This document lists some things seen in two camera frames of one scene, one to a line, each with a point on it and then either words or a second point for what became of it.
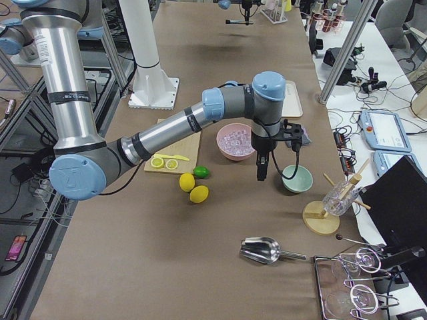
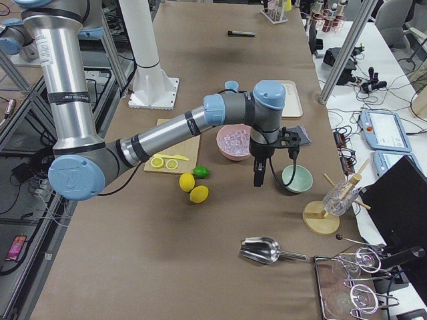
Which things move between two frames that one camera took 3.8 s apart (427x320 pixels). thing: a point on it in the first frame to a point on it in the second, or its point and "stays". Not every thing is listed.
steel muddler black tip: x=229 y=21 to x=237 y=33
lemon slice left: x=157 y=162 stays
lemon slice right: x=171 y=164 stays
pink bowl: x=234 y=141 stays
